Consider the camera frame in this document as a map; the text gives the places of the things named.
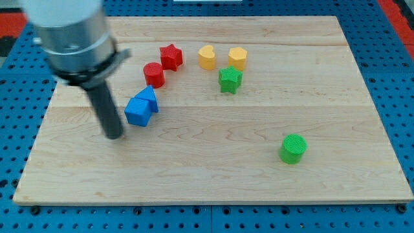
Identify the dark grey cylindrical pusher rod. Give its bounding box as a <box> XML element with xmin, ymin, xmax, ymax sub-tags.
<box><xmin>86</xmin><ymin>82</ymin><xmax>124</xmax><ymax>139</ymax></box>

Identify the black flange mount plate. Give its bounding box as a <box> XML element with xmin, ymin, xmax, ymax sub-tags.
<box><xmin>47</xmin><ymin>48</ymin><xmax>131</xmax><ymax>89</ymax></box>

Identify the blue cube block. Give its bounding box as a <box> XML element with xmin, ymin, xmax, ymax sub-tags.
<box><xmin>124</xmin><ymin>98</ymin><xmax>152</xmax><ymax>127</ymax></box>

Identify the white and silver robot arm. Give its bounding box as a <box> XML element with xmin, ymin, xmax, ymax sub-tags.
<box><xmin>19</xmin><ymin>0</ymin><xmax>131</xmax><ymax>139</ymax></box>

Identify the blue triangle block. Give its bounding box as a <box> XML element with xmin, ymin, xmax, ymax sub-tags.
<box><xmin>135</xmin><ymin>85</ymin><xmax>159</xmax><ymax>113</ymax></box>

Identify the red cylinder block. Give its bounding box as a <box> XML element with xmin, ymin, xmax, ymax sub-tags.
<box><xmin>143</xmin><ymin>62</ymin><xmax>165</xmax><ymax>89</ymax></box>

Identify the red star block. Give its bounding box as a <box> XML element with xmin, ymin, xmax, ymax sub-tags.
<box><xmin>159</xmin><ymin>44</ymin><xmax>183</xmax><ymax>71</ymax></box>

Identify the yellow heart block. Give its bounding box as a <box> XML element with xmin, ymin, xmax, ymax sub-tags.
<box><xmin>198</xmin><ymin>45</ymin><xmax>215</xmax><ymax>71</ymax></box>

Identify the light wooden board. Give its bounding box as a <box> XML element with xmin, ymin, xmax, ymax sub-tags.
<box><xmin>14</xmin><ymin>16</ymin><xmax>413</xmax><ymax>206</ymax></box>

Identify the green star block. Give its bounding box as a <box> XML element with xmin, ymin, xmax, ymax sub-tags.
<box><xmin>218</xmin><ymin>66</ymin><xmax>243</xmax><ymax>94</ymax></box>

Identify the yellow pentagon block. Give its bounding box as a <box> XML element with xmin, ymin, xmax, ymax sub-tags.
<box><xmin>228</xmin><ymin>47</ymin><xmax>248</xmax><ymax>71</ymax></box>

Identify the green cylinder block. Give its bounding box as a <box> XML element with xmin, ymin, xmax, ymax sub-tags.
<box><xmin>279</xmin><ymin>134</ymin><xmax>307</xmax><ymax>164</ymax></box>

